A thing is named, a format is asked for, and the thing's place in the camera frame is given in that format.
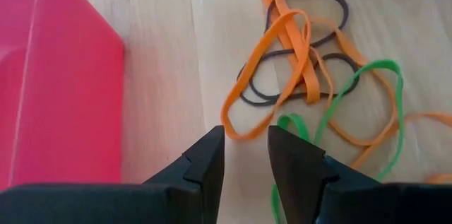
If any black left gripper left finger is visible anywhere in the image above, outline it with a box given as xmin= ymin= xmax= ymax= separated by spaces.
xmin=143 ymin=124 xmax=226 ymax=224

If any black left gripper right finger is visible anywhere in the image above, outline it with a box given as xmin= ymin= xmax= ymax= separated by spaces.
xmin=267 ymin=124 xmax=381 ymax=224

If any green rubber band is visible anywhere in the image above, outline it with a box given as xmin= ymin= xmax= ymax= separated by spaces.
xmin=270 ymin=59 xmax=405 ymax=224

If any red plastic basket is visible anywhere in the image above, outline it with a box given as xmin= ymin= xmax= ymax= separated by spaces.
xmin=0 ymin=0 xmax=125 ymax=191

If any orange rubber band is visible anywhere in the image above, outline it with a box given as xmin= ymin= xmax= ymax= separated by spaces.
xmin=220 ymin=0 xmax=321 ymax=142
xmin=303 ymin=17 xmax=452 ymax=185

